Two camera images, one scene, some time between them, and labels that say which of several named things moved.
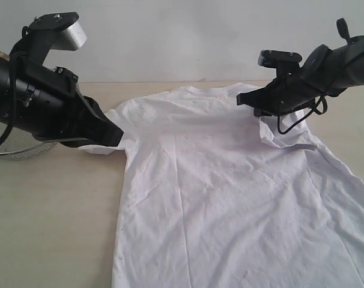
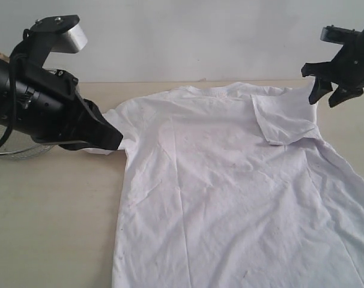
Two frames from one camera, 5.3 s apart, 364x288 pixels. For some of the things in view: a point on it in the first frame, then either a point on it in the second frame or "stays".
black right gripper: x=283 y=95 → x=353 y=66
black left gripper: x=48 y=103 stays
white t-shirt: x=212 y=194 stays
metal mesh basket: x=18 y=144 stays
